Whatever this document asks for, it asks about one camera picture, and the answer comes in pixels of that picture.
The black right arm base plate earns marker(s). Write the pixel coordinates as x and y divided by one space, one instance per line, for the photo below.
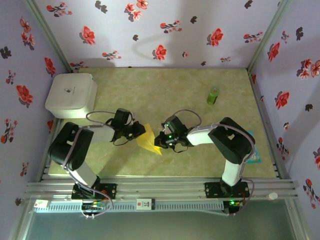
212 190

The white red label tag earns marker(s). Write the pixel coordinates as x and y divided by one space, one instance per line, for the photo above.
145 204

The blue snack packet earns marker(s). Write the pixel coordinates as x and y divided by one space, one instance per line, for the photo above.
255 156

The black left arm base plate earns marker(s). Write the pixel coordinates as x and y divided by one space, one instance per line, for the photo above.
110 191

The controller circuit board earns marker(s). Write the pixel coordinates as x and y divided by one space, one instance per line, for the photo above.
236 203
93 205

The aluminium frame post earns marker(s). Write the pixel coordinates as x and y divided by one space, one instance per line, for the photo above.
267 35
47 32

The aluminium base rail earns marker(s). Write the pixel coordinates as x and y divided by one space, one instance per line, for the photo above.
160 186

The green bottle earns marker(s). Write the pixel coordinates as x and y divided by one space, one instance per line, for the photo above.
213 95

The white card with red mark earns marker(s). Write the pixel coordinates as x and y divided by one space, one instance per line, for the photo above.
41 204

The yellow paper sheet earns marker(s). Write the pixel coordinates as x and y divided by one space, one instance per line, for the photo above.
147 142

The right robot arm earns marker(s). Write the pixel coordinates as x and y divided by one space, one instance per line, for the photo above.
200 136

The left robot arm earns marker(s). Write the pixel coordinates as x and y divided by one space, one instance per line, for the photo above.
102 133

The white plastic lidded box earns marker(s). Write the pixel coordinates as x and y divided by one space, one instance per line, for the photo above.
70 92

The small white cap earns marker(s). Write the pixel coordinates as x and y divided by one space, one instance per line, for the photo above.
272 196

